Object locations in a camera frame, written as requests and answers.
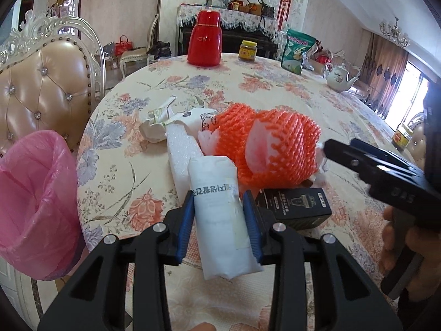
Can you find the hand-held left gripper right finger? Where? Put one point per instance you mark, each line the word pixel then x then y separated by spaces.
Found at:
pixel 252 229

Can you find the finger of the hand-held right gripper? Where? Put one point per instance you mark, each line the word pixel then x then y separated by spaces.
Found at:
pixel 386 157
pixel 348 158

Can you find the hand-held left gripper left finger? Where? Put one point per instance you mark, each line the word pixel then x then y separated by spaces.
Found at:
pixel 185 229

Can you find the white paper packet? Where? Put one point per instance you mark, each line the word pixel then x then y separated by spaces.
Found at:
pixel 220 220

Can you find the orange foam net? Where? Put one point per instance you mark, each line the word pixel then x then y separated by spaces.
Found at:
pixel 289 144
pixel 234 127

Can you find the white foam block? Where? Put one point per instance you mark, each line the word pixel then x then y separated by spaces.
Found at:
pixel 181 151

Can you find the white tissue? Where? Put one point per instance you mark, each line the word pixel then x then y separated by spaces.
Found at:
pixel 198 119

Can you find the pink lined trash bin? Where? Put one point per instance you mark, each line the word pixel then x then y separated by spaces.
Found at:
pixel 31 207

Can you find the person's right hand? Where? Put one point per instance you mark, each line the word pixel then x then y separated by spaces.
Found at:
pixel 387 234

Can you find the jar with yellow label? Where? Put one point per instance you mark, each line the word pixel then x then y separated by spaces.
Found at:
pixel 401 139

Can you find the black printed box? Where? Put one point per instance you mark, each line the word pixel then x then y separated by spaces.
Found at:
pixel 303 210

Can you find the brown patterned curtain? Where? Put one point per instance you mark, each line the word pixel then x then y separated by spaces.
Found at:
pixel 386 76

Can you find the white teapot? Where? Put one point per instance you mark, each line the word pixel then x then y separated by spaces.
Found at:
pixel 339 77

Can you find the torn white paper wrapper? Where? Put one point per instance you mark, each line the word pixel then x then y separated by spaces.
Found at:
pixel 156 124

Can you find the green snack bag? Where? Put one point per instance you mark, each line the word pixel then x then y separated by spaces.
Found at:
pixel 296 53

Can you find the crystal chandelier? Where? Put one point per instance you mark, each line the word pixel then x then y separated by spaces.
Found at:
pixel 394 32

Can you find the dark upright piano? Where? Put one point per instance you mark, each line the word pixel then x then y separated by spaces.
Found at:
pixel 262 43

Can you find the yellow lidded jar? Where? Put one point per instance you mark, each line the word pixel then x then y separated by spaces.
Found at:
pixel 248 52

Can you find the floral lace piano cover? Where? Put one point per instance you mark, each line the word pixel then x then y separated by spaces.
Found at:
pixel 241 17

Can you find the white cushioned side chair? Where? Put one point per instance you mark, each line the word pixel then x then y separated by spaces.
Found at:
pixel 137 55

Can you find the black bag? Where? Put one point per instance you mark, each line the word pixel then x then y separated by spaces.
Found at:
pixel 159 49

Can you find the red thermos flask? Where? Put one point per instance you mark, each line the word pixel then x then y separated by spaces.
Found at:
pixel 205 41

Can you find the red handbag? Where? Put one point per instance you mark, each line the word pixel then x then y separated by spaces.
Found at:
pixel 123 45

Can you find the tufted beige ornate chair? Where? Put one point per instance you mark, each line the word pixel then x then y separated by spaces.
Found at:
pixel 44 86

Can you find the white carved room divider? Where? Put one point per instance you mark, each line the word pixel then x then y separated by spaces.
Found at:
pixel 63 8

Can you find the red knot wall ornament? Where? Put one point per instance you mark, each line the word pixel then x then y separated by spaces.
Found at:
pixel 286 0

